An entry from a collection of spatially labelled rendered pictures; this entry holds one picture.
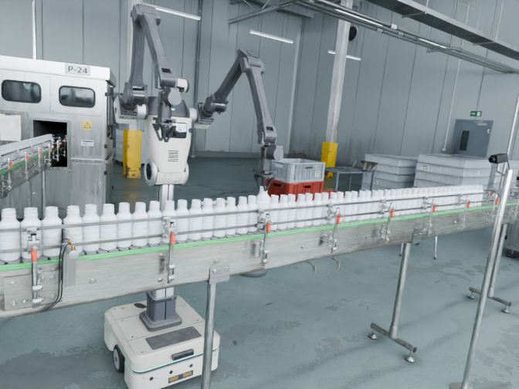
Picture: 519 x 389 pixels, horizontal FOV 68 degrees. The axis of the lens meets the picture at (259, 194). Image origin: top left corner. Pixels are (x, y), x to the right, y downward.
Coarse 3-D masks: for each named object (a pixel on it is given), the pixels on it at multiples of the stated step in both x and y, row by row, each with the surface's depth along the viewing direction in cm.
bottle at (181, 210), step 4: (180, 200) 157; (184, 200) 157; (180, 204) 154; (184, 204) 155; (180, 208) 155; (184, 208) 155; (180, 212) 154; (184, 212) 154; (188, 212) 156; (180, 220) 154; (184, 220) 155; (176, 224) 155; (180, 224) 155; (184, 224) 155; (180, 228) 155; (184, 228) 155; (176, 236) 156; (180, 236) 156; (184, 236) 156; (176, 240) 157; (180, 240) 156; (184, 240) 157
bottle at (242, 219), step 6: (240, 198) 170; (240, 204) 171; (240, 210) 170; (246, 210) 171; (240, 216) 171; (246, 216) 172; (240, 222) 171; (246, 222) 172; (240, 228) 172; (246, 228) 173
